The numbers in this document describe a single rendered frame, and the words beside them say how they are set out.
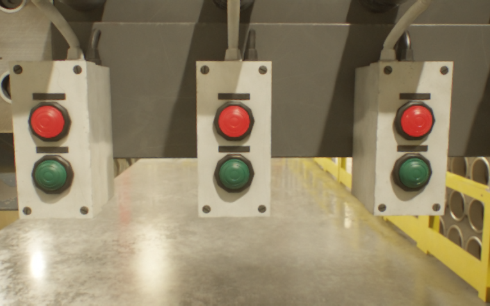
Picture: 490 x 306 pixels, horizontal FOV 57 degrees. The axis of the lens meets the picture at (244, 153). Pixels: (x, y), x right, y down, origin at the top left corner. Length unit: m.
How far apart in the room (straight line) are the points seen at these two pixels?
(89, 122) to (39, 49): 0.17
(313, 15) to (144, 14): 0.20
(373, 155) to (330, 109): 0.09
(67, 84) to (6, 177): 0.24
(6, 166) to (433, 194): 0.51
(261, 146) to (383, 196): 0.13
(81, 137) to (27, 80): 0.07
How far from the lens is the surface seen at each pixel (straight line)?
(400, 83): 0.46
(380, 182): 0.46
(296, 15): 0.56
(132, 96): 0.53
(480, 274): 1.90
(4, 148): 0.66
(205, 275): 1.92
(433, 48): 0.57
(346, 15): 0.57
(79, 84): 0.45
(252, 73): 0.43
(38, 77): 0.47
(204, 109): 0.43
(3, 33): 0.62
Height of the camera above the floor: 0.74
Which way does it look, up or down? 8 degrees down
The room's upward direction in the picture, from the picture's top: straight up
